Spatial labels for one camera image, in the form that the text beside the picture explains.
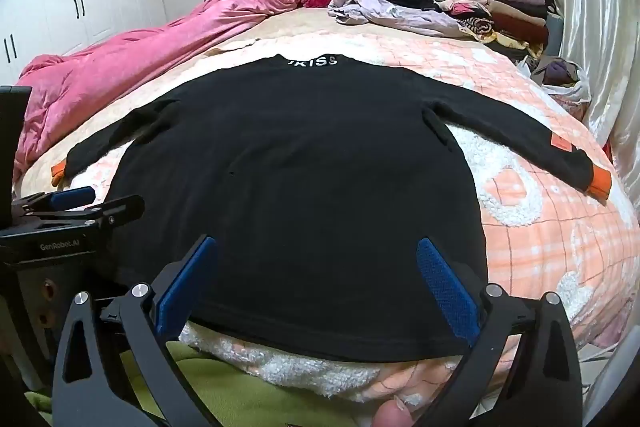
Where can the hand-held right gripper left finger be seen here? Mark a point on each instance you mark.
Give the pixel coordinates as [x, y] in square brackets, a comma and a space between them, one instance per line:
[185, 287]

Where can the black sweater with orange cuffs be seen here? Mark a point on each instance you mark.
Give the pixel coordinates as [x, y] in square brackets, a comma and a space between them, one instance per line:
[300, 182]

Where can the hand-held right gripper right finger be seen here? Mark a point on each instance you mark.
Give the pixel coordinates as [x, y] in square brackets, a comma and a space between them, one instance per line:
[450, 292]

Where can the lilac garment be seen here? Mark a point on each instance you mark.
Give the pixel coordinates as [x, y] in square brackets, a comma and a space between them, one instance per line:
[380, 12]

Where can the white satin curtain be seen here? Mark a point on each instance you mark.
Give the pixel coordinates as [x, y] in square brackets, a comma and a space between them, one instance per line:
[590, 7]

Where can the white plastic bag of clothes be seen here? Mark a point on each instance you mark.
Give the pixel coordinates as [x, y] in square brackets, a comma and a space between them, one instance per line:
[575, 89]

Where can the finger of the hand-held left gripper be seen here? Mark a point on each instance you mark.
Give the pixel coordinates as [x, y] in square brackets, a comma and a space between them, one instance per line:
[72, 197]
[120, 209]

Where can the pile of folded clothes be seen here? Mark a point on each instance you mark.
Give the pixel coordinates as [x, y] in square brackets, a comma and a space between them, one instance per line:
[500, 7]

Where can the beige bed sheet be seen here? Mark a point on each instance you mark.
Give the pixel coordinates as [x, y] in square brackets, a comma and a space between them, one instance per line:
[280, 24]

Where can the person's right hand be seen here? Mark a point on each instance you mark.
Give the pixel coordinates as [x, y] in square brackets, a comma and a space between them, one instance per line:
[395, 414]

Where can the orange plaid fleece blanket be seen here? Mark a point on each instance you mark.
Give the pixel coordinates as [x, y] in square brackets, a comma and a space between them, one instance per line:
[525, 232]

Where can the pink quilt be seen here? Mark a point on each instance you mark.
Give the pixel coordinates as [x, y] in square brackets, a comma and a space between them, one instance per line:
[125, 72]

